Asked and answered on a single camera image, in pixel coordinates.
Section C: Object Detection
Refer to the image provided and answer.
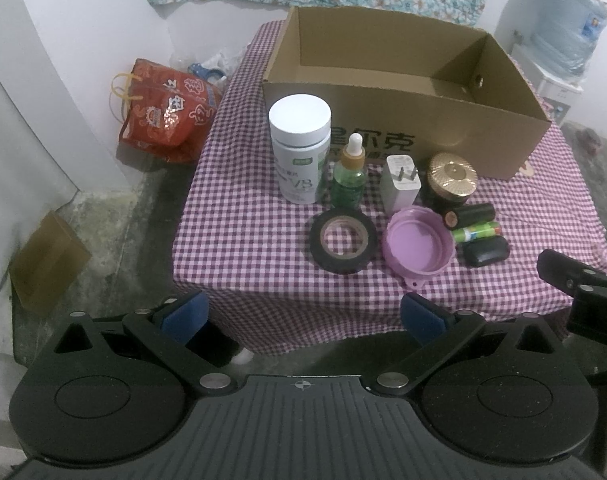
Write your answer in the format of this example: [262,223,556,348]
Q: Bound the black oval case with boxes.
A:
[463,235,511,268]

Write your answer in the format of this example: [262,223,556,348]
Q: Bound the purple plastic lid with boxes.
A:
[383,206,455,290]

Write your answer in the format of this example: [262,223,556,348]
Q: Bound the green lip balm tube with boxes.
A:
[452,221,502,244]

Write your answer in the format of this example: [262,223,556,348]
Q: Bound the black lipstick tube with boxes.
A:
[443,203,497,231]

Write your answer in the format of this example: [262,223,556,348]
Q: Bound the black electrical tape roll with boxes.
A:
[309,208,378,274]

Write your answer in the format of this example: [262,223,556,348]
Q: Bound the gold lid black jar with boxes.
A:
[427,153,478,212]

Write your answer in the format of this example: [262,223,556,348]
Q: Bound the white charger plug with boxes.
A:
[379,155,422,217]

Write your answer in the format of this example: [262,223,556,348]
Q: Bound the green dropper bottle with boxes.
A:
[331,132,367,209]

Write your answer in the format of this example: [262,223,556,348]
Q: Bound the purple checkered tablecloth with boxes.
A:
[172,19,607,357]

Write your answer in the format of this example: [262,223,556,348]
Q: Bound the brown cardboard piece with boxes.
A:
[9,211,92,316]

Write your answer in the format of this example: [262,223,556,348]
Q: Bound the red gift bag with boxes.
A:
[111,58,223,164]

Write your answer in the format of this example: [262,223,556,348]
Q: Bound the white water dispenser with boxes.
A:
[511,44,583,126]

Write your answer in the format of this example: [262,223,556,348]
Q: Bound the brown cardboard box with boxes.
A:
[263,6,551,180]

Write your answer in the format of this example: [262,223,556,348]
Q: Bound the white supplement bottle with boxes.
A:
[268,93,332,205]

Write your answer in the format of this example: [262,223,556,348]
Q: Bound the blue white item on floor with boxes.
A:
[187,50,245,84]

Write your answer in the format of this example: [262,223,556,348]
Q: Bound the blue water jug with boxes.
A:
[529,0,607,82]

